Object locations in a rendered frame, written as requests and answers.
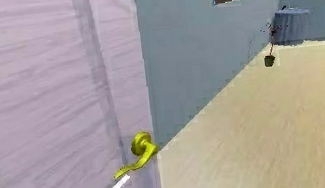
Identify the thin plant in green pot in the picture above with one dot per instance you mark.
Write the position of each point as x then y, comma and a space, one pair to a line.
269, 60

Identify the pale lilac room door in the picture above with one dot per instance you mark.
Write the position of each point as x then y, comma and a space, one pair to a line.
36, 95

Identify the blue cloth covered table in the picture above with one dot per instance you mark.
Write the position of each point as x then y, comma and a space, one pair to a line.
292, 24

